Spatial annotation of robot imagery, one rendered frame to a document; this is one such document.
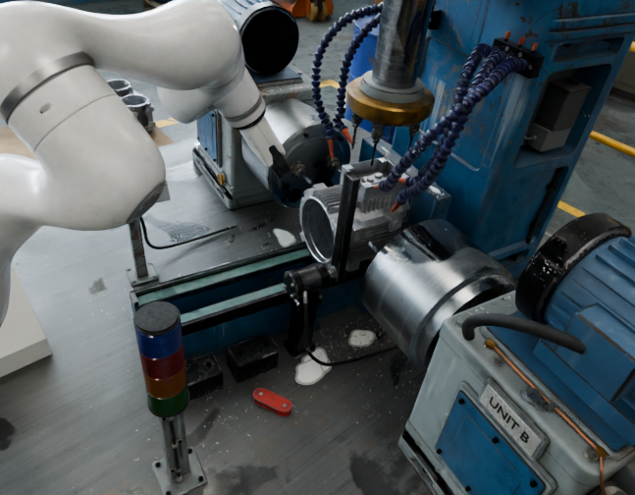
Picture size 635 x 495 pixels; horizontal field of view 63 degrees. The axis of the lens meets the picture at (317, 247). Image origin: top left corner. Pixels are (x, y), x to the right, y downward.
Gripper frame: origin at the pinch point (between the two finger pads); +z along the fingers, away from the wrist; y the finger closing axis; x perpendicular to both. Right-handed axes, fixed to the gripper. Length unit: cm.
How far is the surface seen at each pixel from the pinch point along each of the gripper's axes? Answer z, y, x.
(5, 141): 61, -235, -99
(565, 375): 4, 67, 10
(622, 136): 291, -119, 268
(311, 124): 8.7, -16.2, 14.4
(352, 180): -5.1, 20.9, 7.4
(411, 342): 13.7, 43.8, -1.9
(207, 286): 12.6, 3.0, -28.5
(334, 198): 10.7, 6.9, 5.7
